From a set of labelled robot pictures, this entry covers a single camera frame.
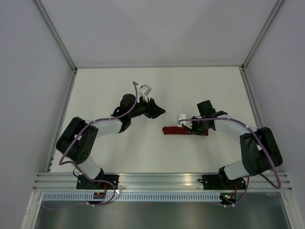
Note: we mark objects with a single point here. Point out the dark red cloth napkin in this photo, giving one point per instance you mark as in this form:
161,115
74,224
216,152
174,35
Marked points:
175,130

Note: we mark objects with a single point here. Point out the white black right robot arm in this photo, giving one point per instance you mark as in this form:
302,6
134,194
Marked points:
259,149

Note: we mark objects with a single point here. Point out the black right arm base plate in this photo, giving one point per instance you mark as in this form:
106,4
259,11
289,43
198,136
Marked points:
216,182

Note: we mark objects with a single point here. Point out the right aluminium side rail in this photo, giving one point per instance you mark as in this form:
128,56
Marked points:
251,98

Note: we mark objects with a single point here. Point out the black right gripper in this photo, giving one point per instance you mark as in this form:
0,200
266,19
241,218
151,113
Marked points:
193,130

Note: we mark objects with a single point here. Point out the right aluminium frame post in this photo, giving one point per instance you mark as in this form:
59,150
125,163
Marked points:
266,26

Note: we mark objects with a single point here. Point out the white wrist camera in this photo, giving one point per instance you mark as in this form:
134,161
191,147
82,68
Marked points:
144,91
184,120

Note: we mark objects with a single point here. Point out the left aluminium frame post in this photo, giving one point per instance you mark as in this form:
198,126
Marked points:
47,20

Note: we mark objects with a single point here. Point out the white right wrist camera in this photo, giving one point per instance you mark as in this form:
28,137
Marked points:
184,120

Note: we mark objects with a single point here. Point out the left aluminium side rail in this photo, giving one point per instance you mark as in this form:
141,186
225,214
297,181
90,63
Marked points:
66,100

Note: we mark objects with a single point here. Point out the aluminium side rail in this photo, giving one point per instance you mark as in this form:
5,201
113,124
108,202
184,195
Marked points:
66,100
251,98

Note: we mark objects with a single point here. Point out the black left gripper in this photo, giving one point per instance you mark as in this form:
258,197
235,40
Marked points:
153,110

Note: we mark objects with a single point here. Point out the aluminium frame post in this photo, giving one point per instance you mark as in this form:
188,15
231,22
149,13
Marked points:
47,20
266,26

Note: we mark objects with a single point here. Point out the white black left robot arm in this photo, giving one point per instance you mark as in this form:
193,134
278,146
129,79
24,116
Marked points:
78,138

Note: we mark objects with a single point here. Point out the aluminium front rail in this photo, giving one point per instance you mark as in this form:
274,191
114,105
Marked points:
150,182

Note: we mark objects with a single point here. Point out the white slotted cable duct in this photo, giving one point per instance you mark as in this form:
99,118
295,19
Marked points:
134,196

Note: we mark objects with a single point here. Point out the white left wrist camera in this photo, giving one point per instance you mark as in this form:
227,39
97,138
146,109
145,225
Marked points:
144,91

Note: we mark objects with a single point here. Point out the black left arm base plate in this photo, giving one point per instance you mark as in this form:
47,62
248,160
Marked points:
111,183

